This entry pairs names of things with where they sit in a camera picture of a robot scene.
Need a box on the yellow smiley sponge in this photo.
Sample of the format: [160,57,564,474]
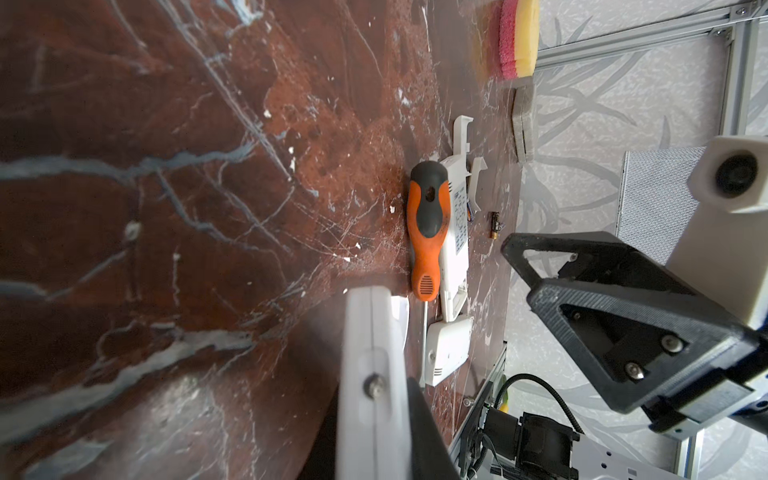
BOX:
[498,0,540,80]

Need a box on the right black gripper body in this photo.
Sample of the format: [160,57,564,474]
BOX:
[643,353,767,435]

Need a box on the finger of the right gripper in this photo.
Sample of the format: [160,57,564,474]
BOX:
[501,232,701,300]
[527,281,761,413]

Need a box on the orange handled screwdriver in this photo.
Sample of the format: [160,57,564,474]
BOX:
[406,161,451,388]

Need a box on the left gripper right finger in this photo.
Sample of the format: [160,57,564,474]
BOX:
[407,378,460,480]

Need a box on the right black cable conduit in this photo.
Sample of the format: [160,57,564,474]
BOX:
[493,373,586,436]

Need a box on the white remote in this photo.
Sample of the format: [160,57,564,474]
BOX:
[335,286,412,479]
[424,315,474,387]
[437,152,472,323]

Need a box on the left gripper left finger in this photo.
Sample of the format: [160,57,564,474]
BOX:
[297,389,339,480]

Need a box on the black gold loose battery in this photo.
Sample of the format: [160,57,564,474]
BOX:
[489,211,502,239]

